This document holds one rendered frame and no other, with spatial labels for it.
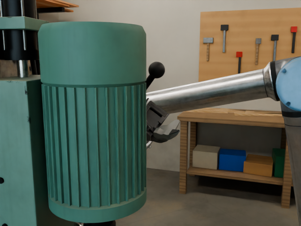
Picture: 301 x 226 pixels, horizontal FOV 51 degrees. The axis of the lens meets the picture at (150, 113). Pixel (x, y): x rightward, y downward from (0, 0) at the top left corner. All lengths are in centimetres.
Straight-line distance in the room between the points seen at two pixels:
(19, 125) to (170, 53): 338
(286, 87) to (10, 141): 58
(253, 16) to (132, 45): 328
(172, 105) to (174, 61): 284
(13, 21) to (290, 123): 63
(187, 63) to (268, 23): 98
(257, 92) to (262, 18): 280
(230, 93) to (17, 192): 64
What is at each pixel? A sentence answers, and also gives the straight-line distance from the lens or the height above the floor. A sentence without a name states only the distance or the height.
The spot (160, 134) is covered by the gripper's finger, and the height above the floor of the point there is 127.
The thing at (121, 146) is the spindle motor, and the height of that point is 132.
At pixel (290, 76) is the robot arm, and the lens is 77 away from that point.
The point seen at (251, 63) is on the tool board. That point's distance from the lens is 370.
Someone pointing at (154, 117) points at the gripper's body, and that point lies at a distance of 79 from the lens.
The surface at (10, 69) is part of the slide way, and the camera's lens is 63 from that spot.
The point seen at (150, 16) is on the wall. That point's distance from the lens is 395.
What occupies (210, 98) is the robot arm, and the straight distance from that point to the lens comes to 97.
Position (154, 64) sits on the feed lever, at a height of 144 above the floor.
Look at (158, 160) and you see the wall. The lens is 411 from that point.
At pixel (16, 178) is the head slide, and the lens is 57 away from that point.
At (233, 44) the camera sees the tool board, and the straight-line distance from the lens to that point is 371.
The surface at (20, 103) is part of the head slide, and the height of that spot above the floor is 138.
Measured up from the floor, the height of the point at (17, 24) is 151.
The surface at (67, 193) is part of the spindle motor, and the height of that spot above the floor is 124.
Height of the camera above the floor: 146
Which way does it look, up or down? 10 degrees down
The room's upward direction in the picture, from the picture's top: straight up
